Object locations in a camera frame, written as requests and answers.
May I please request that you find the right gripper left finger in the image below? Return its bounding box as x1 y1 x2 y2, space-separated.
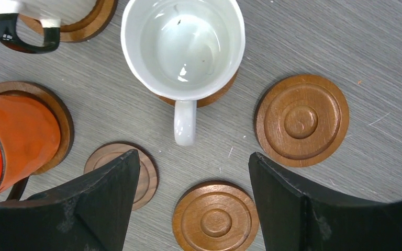
0 150 140 250

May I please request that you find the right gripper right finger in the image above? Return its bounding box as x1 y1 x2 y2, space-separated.
248 152 402 250

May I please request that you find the dark walnut coaster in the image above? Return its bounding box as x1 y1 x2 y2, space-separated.
83 143 159 211

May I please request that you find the brown coaster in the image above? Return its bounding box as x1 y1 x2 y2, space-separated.
19 0 118 43
172 180 259 250
254 74 350 167
0 81 74 175
156 70 239 108

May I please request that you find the orange cup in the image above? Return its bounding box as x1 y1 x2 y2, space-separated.
0 95 61 193

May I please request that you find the white mug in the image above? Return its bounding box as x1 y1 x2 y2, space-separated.
120 1 245 146

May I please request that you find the grey cup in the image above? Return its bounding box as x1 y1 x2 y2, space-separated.
0 0 101 55

